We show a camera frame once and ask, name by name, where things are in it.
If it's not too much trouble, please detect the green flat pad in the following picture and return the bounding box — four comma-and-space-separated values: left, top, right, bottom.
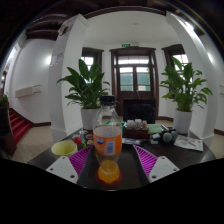
147, 123, 164, 136

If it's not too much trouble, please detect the dark framed window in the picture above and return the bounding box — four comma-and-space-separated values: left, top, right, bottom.
81, 47, 105, 82
161, 43, 191, 92

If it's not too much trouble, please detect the tray with small cups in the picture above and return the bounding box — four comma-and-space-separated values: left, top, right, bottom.
122, 118, 150, 140

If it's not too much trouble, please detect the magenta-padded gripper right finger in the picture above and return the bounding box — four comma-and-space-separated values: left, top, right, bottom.
132, 143, 181, 184

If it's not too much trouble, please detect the flat round red coaster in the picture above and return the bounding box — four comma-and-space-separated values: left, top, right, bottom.
94, 169, 124, 187

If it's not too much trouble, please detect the pale yellow mug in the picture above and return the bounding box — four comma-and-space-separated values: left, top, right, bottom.
50, 136, 85, 160

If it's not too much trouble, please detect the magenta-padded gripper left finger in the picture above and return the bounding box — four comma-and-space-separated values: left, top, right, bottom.
45, 143, 95, 184

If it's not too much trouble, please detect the orange drink plastic bottle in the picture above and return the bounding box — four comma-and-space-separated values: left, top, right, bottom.
92, 95, 124, 185

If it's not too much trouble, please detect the leafy plant in white pot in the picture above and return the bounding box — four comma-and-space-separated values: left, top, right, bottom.
159, 56, 214, 136
56, 58, 111, 131

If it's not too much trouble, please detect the grey foam ball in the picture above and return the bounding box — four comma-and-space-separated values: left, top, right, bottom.
162, 131, 174, 144
170, 130, 180, 141

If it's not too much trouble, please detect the dark wooden stand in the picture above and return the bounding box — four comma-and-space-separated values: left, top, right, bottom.
0, 102, 17, 158

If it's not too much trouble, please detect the white wall unit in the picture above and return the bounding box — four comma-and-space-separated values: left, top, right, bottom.
14, 84, 43, 99

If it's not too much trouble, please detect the black chair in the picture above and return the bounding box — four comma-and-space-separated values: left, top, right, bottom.
122, 98, 157, 125

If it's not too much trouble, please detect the white printed paper sheet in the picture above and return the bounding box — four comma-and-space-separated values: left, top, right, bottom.
173, 134, 205, 153

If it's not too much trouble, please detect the small green plant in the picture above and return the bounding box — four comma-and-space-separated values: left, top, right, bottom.
0, 94, 10, 105

